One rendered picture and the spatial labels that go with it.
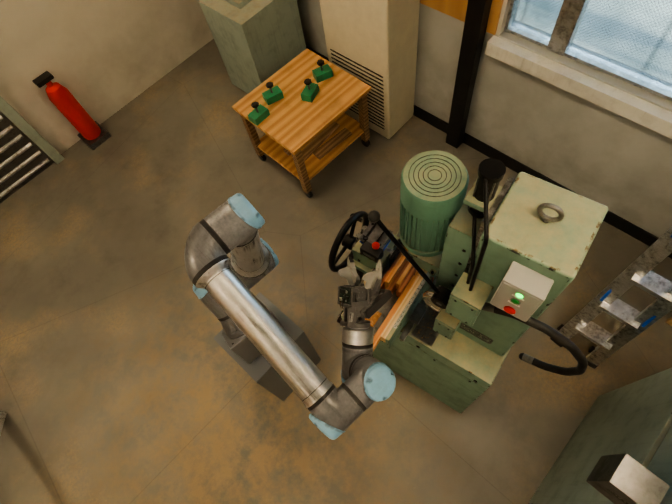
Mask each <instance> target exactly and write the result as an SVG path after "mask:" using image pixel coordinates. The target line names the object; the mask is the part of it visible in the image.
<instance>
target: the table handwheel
mask: <svg viewBox="0 0 672 504"><path fill-rule="evenodd" d="M361 217H362V218H363V225H362V227H363V226H364V225H366V226H368V225H369V220H368V214H367V212H365V211H358V212H356V213H354V214H353V215H352V216H351V217H350V218H349V219H348V220H347V221H346V222H345V223H344V225H343V226H342V228H341V229H340V231H339V232H338V234H337V236H336V238H335V240H334V242H333V245H332V247H331V250H330V254H329V260H328V264H329V268H330V270H331V271H333V272H338V271H339V270H340V269H342V268H345V267H347V259H348V256H350V257H351V258H352V259H354V257H353V252H352V251H351V252H350V254H349V255H348V256H347V258H346V259H345V260H344V261H343V262H342V263H340V264H339V265H337V266H336V263H337V262H338V260H339V259H340V257H341V256H342V255H343V253H344V252H345V251H346V249H349V250H352V248H353V247H354V246H355V244H356V237H354V236H353V234H354V230H355V226H356V222H357V220H358V219H359V218H361ZM350 227H351V230H350V233H349V234H346V233H347V231H348V230H349V228H350ZM345 234H346V235H345ZM340 244H342V246H343V248H342V249H341V251H340V252H339V254H338V255H337V257H336V254H337V251H338V249H339V246H340Z"/></svg>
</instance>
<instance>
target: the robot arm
mask: <svg viewBox="0 0 672 504"><path fill-rule="evenodd" d="M264 223H265V220H264V218H263V217H262V216H261V215H260V213H259V212H258V211H257V210H256V209H255V208H254V207H253V205H252V204H251V203H250V202H249V201H248V200H247V199H246V198H245V197H244V196H243V195H242V194H241V193H236V194H235V195H233V196H232V197H229V198H228V200H227V201H225V202H224V203H223V204H221V205H220V206H219V207H218V208H216V209H215V210H214V211H212V212H211V213H210V214H209V215H207V216H206V217H205V218H203V219H202V220H201V221H200V222H198V223H197V224H196V225H195V226H194V227H193V228H192V230H191V231H190V233H189V235H188V238H187V240H186V245H185V251H184V261H185V268H186V272H187V274H188V277H189V279H190V280H191V282H192V283H193V291H194V293H195V294H196V295H197V297H198V299H200V300H201V301H202V302H203V304H204V305H205V306H206V307H207V308H208V309H209V310H210V311H211V312H212V313H213V314H214V315H215V317H216V318H217V319H218V320H219V321H220V322H221V325H222V327H223V330H224V332H225V335H226V336H227V337H228V338H229V339H231V340H233V339H237V338H239V337H241V336H243V335H244V334H245V335H246V337H247V338H248V339H249V340H250V341H251V342H252V343H253V345H254V346H255V347H256V348H257V349H258V350H259V352H260V353H261V354H262V355H263V356H264V357H265V359H266V360H267V361H268V362H269V363H270V364H271V366H272V367H273V368H274V369H275V370H276V371H277V373H278V374H279V375H280V376H281V377H282V378H283V379H284V381H285V382H286V383H287V384H288V385H289V386H290V388H291V389H292V390H293V391H294V392H295V393H296V395H297V396H298V397H299V398H300V399H301V400H302V402H303V403H304V404H305V405H306V407H307V409H308V410H309V411H310V412H311V413H310V414H309V419H310V420H311V421H312V422H313V424H314V425H316V426H317V428H318V429H319V430H320V431H321V432H322V433H324V434H325V435H326V436H327V437H328V438H329V439H331V440H335V439H337V438H338V437H339V436H340V435H341V434H342V433H344V432H345V430H346V429H347V428H348V427H349V426H350V425H351V424H352V423H353V422H354V421H355V420H356V419H357V418H358V417H359V416H360V415H361V414H362V413H363V412H364V411H365V410H366V409H368V408H369V407H370V406H371V405H372V404H373V403H374V402H375V401H377V402H379V401H384V400H386V399H388V398H389V397H390V396H391V395H392V393H393V392H394V389H395V386H396V378H395V375H394V373H393V371H392V370H391V369H390V368H389V367H388V366H387V365H386V364H385V363H383V362H380V361H379V360H377V359H376V358H374V357H373V337H374V328H373V327H371V326H370V321H368V320H365V318H367V319H369V318H370V317H371V316H372V315H374V314H375V313H376V312H377V311H378V310H379V309H380V308H381V307H382V306H383V305H384V304H385V303H386V302H387V301H388V300H389V299H390V298H392V296H393V295H392V293H391V291H390V290H386V289H380V287H381V282H382V280H381V278H382V260H381V259H379V260H378V262H377V264H376V269H375V270H374V271H371V272H368V273H366V274H364V275H363V277H362V279H363V280H364V281H366V283H365V286H364V283H361V284H359V283H360V277H359V275H358V274H357V271H356V267H355V263H354V260H353V259H352V258H351V257H350V256H348V259H347V266H348V267H345V268H342V269H340V270H339V271H338V274H339V275H340V276H341V277H344V278H346V280H347V282H348V284H349V285H344V286H338V302H337V304H340V308H341V306H342V309H344V320H341V321H340V325H341V326H343V332H342V369H341V379H342V382H343V383H342V384H341V385H340V386H339V387H338V388H336V387H335V386H334V384H333V383H332V382H330V381H329V380H328V379H327V378H326V377H325V375H324V374H323V373H322V372H321V371H320V370H319V369H318V368H317V366H316V365H315V364H314V363H313V362H312V361H311V360H310V358H309V357H308V356H307V355H306V354H305V353H304V352H303V350H302V349H301V348H300V347H299V346H298V345H297V344H296V342H295V341H294V340H293V339H292V338H291V337H290V336H289V334H288V333H287V332H286V331H285V330H284V329H283V328H282V326H281V325H280V324H279V323H278V322H277V321H276V320H275V318H274V317H273V316H272V315H271V314H270V313H269V312H268V310H267V309H266V308H265V307H264V306H263V305H262V304H261V302H260V301H259V300H258V299H257V298H256V297H255V296H254V294H253V293H252V292H251V291H250V290H249V289H251V288H252V287H253V286H254V285H255V284H256V283H258V282H259V281H260V280H261V279H262V278H263V277H265V276H266V275H267V274H268V273H269V272H271V271H272V270H273V269H275V267H276V266H277V265H278V263H279V260H278V257H277V255H276V254H275V253H274V252H273V249H272V248H271V247H270V246H269V245H268V244H267V243H266V242H265V241H264V240H263V239H262V238H260V237H259V233H258V229H260V228H261V227H262V226H263V225H264ZM229 252H230V253H231V257H230V258H229V257H228V256H227V254H228V253H229ZM343 307H344V308H343Z"/></svg>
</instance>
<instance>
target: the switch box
mask: <svg viewBox="0 0 672 504"><path fill-rule="evenodd" d="M553 283H554V280H552V279H550V278H548V277H546V276H544V275H542V274H540V273H538V272H536V271H534V270H532V269H530V268H527V267H525V266H523V265H521V264H519V263H517V262H515V261H513V262H512V264H511V265H510V267H509V269H508V271H507V272H506V274H505V276H504V278H503V280H502V281H501V283H500V285H499V287H498V289H497V290H496V292H495V294H494V296H493V298H492V299H491V301H490V304H492V305H494V306H495V307H497V308H499V309H501V310H503V308H504V306H510V307H512V308H513V309H514V310H515V311H516V313H515V314H514V315H512V314H510V315H512V316H514V317H516V318H518V319H520V320H522V321H524V322H526V321H527V320H528V319H529V318H530V317H531V316H532V315H533V313H534V312H535V311H536V310H537V309H538V308H539V306H540V305H541V304H542V303H543V302H544V301H545V299H546V297H547V295H548V293H549V291H550V289H551V287H552V285H553ZM516 292H519V293H521V294H523V295H524V298H522V299H524V301H522V300H520V299H518V298H516V297H514V296H512V294H514V295H516ZM511 298H516V299H518V300H519V301H520V302H521V303H520V304H519V306H520V307H518V306H516V305H514V304H512V303H510V302H508V300H509V301H511ZM503 311H504V310H503Z"/></svg>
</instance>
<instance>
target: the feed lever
mask: <svg viewBox="0 0 672 504"><path fill-rule="evenodd" d="M368 220H369V221H370V222H372V223H375V222H376V223H377V224H378V226H379V227H380V228H381V229H382V230H383V231H384V233H385V234H386V235H387V236H388V237H389V239H390V240H391V241H392V242H393V243H394V244H395V246H396V247H397V248H398V249H399V250H400V251H401V253H402V254H403V255H404V256H405V257H406V258H407V260H408V261H409V262H410V263H411V264H412V266H413V267H414V268H415V269H416V270H417V271H418V273H419V274H420V275H421V276H422V277H423V278H424V280H425V281H426V282H427V283H428V284H429V285H430V287H431V288H432V289H433V290H434V291H435V292H434V294H433V295H432V297H431V301H432V302H433V304H435V305H436V306H438V307H439V308H442V309H446V307H447V304H448V300H449V297H450V294H451V292H452V291H451V290H450V289H448V288H446V287H444V286H438V287H436V286H435V284H434V283H433V282H432V281H431V280H430V278H429V277H428V276H427V275H426V274H425V273H424V271H423V270H422V269H421V268H420V267H419V265H418V264H417V263H416V262H415V261H414V259H413V258H412V257H411V256H410V255H409V254H408V252H407V251H406V250H405V249H404V248H403V246H402V245H401V244H400V243H399V242H398V240H397V239H396V238H395V237H394V236H393V235H392V233H391V232H390V231H389V230H388V229H387V227H386V226H385V225H384V224H383V223H382V221H381V220H380V213H379V212H378V211H376V210H372V211H370V212H369V213H368Z"/></svg>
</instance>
